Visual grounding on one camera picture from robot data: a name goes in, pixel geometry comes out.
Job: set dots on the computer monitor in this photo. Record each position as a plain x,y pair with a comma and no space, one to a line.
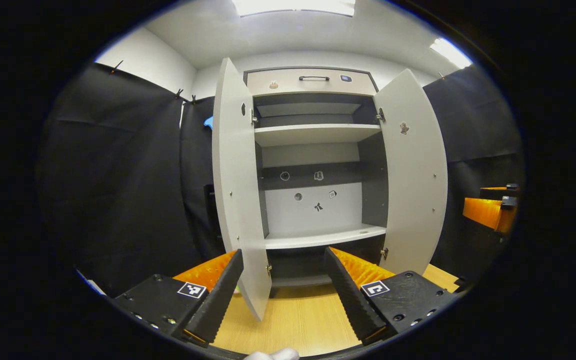
93,286

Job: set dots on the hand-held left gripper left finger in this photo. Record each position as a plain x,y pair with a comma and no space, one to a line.
218,305

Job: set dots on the small ceiling light panel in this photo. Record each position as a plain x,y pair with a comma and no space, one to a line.
450,52

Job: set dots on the grey double-door shoe cabinet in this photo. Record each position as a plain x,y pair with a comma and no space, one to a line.
318,210

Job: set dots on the large ceiling light panel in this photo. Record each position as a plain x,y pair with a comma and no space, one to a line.
293,6

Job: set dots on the thin white cabinet shelf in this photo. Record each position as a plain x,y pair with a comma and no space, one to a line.
313,135

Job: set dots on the thick white cabinet shelf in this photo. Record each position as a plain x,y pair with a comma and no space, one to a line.
318,239

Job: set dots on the grey cabinet drawer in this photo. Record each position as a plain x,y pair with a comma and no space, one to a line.
288,82

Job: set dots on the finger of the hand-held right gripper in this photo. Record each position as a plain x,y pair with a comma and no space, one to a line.
483,212
498,192

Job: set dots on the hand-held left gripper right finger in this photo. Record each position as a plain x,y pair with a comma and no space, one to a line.
353,300

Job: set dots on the black backdrop cloth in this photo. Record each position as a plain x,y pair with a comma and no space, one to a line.
118,175

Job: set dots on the grey cabinet door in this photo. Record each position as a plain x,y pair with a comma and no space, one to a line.
238,200
413,200

